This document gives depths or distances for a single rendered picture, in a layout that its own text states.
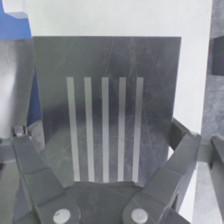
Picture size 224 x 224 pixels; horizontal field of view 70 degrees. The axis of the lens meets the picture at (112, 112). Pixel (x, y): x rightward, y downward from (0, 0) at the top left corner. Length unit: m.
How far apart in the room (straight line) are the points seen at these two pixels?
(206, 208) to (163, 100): 2.27
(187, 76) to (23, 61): 0.41
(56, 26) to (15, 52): 0.31
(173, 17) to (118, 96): 0.15
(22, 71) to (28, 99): 0.09
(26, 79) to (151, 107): 0.37
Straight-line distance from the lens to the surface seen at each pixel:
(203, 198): 2.29
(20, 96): 0.46
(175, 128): 0.16
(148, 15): 0.25
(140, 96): 0.15
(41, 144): 0.17
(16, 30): 0.63
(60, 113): 0.16
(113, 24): 0.24
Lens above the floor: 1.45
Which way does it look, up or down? 74 degrees down
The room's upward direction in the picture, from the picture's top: 179 degrees clockwise
